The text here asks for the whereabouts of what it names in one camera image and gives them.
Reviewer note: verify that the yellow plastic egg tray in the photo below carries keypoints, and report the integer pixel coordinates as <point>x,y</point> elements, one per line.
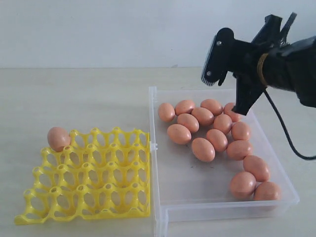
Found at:
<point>100,175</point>

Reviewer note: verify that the clear plastic storage box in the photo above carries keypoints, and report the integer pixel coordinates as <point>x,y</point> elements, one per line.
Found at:
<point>186,189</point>

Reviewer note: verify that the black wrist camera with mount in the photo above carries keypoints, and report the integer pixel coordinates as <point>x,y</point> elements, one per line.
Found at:
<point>216,64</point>

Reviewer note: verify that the brown egg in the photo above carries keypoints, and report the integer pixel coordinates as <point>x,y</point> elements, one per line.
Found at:
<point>258,167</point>
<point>212,105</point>
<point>235,117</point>
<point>242,185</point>
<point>204,116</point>
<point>184,107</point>
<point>241,131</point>
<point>267,191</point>
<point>239,149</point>
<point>218,139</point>
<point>189,121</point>
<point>179,134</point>
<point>223,123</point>
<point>203,150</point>
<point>58,138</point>
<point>166,112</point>

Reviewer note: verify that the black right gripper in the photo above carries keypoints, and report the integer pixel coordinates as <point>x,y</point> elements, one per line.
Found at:
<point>263,62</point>

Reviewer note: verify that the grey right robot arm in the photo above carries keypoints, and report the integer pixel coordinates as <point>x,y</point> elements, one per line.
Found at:
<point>304,56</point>

